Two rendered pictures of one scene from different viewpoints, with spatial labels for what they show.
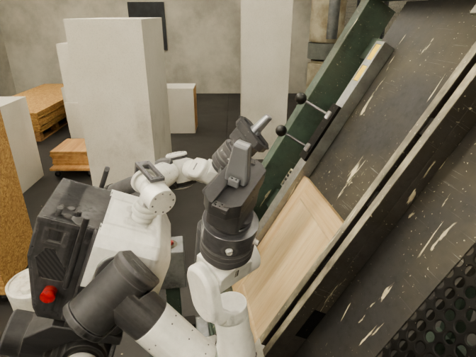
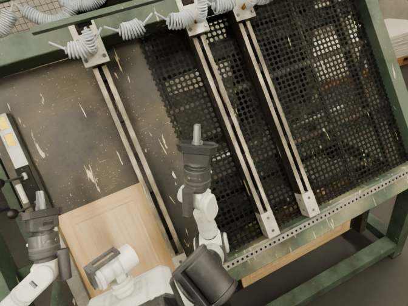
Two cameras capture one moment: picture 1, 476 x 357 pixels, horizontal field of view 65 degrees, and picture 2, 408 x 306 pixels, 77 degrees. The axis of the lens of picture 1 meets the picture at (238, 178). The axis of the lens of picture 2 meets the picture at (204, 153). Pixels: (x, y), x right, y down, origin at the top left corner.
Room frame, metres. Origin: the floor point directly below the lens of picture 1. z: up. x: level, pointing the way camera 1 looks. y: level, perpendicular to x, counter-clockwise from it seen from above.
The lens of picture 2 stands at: (0.52, 0.68, 1.99)
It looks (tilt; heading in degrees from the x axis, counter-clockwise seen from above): 33 degrees down; 265
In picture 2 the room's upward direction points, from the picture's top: 14 degrees counter-clockwise
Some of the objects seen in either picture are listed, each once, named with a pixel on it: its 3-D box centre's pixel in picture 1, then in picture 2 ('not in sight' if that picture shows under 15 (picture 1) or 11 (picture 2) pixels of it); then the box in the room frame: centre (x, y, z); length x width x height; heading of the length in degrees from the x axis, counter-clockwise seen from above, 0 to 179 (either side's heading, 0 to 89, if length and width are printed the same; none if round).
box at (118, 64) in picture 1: (130, 115); not in sight; (3.57, 1.05, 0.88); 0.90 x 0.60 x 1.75; 1
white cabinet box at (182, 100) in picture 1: (178, 108); not in sight; (6.02, 0.98, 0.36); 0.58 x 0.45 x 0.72; 91
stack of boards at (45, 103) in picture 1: (43, 108); not in sight; (6.59, 3.49, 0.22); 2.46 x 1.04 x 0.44; 1
